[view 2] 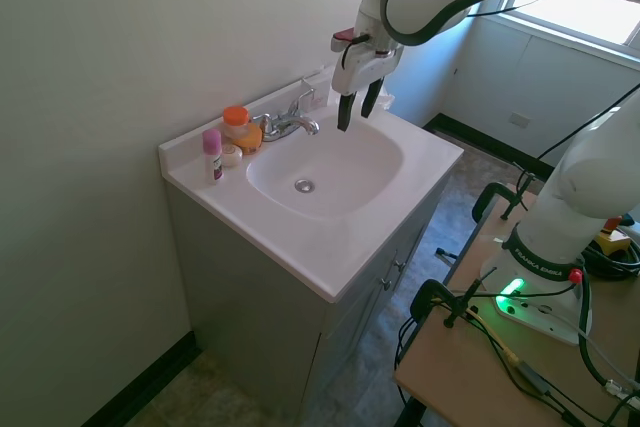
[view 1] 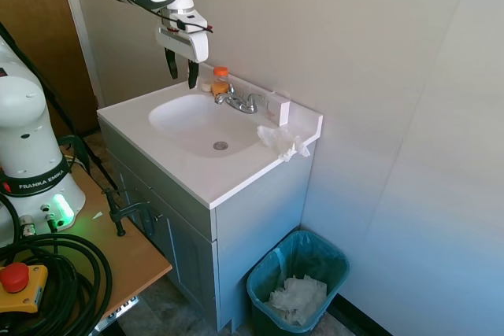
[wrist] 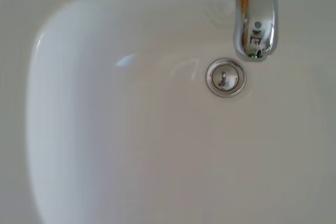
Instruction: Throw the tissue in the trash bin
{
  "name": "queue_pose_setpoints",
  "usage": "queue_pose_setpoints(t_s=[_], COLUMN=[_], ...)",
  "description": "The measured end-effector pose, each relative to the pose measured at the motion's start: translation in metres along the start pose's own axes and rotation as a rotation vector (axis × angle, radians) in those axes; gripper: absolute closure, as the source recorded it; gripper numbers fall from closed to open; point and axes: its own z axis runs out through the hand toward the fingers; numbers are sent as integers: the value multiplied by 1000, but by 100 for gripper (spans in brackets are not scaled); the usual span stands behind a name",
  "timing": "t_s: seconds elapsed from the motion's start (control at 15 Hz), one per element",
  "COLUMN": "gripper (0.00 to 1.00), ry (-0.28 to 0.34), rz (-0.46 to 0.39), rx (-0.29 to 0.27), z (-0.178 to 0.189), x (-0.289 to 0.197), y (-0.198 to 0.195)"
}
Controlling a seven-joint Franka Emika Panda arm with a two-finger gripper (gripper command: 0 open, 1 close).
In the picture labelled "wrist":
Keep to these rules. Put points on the chrome drain stopper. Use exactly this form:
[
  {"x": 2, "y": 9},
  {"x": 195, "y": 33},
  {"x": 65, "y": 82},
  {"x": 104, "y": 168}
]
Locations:
[{"x": 225, "y": 78}]

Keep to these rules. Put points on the white sink countertop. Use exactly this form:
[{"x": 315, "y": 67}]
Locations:
[{"x": 157, "y": 142}]

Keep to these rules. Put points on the chrome faucet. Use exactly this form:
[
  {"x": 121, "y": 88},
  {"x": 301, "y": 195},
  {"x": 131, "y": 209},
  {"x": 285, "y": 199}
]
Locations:
[{"x": 256, "y": 9}]

